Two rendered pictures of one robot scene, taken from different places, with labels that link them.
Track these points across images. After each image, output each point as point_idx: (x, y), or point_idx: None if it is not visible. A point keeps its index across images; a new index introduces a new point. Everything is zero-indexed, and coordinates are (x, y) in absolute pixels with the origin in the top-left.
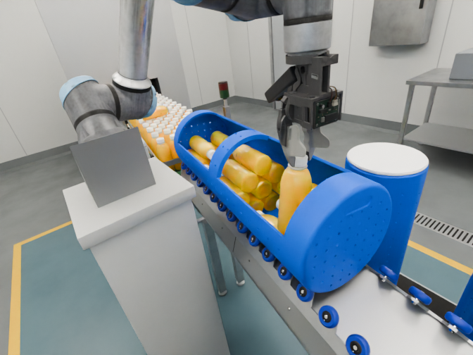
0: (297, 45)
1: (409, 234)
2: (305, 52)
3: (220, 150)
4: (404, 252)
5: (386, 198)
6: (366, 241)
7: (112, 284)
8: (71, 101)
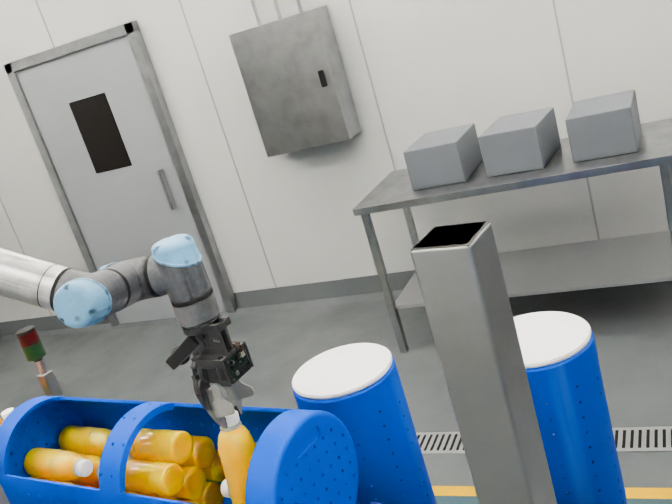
0: (192, 321)
1: (421, 465)
2: (200, 324)
3: (111, 450)
4: (430, 495)
5: (335, 422)
6: (338, 481)
7: None
8: None
